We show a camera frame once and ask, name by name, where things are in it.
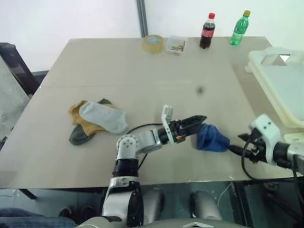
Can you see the light grey sock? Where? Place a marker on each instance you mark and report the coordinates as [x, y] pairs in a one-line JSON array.
[[104, 117]]

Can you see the clear box with coloured clips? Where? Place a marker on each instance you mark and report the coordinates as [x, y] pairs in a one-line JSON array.
[[177, 46]]

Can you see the grey rounded shape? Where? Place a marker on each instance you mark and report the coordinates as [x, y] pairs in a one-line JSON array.
[[205, 206]]

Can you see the cola bottle with red cap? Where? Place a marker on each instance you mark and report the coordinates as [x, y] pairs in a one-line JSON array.
[[207, 35]]

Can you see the green bottle with yellow cap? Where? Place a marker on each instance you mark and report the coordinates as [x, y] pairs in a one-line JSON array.
[[238, 31]]

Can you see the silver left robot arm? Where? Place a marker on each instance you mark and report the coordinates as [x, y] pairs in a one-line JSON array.
[[128, 145]]

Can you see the black table leg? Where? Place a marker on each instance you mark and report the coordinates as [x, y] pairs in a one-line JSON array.
[[240, 202], [29, 193]]

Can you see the dark green sock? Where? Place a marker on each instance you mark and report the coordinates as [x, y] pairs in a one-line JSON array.
[[78, 136]]

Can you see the grey cloth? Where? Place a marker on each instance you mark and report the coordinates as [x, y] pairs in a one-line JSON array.
[[9, 99]]

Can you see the brown packing tape roll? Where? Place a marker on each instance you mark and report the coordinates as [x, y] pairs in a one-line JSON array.
[[145, 46]]

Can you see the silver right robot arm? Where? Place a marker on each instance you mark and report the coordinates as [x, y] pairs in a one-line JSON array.
[[294, 152]]

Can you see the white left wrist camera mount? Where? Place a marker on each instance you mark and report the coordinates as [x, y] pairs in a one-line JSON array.
[[166, 114]]

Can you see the mustard yellow sock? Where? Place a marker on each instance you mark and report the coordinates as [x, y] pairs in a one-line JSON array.
[[74, 112]]

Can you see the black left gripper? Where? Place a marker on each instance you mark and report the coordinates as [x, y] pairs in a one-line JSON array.
[[177, 130]]

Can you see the black chair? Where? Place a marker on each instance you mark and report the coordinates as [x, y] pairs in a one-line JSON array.
[[14, 61]]

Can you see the blue denim trouser leg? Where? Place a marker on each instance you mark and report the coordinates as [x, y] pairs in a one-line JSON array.
[[28, 219]]

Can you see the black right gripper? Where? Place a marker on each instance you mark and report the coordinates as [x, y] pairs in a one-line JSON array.
[[257, 147]]

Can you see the blue sock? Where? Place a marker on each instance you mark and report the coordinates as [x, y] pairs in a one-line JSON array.
[[211, 140]]

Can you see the dark shoe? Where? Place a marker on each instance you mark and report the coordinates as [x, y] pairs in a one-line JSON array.
[[66, 212], [87, 212]]

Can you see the grey metal pole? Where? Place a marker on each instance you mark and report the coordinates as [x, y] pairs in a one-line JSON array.
[[142, 16]]

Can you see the cream plastic tray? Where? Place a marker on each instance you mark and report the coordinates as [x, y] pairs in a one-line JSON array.
[[285, 83]]

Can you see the grey robot torso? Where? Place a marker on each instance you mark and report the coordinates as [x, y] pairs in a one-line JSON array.
[[166, 224]]

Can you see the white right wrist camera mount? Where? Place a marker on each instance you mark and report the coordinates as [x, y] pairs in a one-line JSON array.
[[268, 129]]

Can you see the cream plastic lid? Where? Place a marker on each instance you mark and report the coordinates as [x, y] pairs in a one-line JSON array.
[[294, 137]]

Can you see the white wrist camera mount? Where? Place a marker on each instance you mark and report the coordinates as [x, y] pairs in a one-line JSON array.
[[268, 129], [166, 114]]

